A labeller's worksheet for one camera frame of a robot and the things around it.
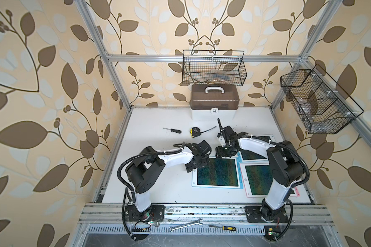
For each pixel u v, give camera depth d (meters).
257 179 0.85
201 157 0.73
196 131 1.02
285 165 0.49
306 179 0.46
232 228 0.69
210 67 0.96
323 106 0.73
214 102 0.96
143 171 0.49
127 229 0.71
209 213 0.75
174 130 1.06
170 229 0.71
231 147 0.72
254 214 0.73
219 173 0.88
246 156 0.94
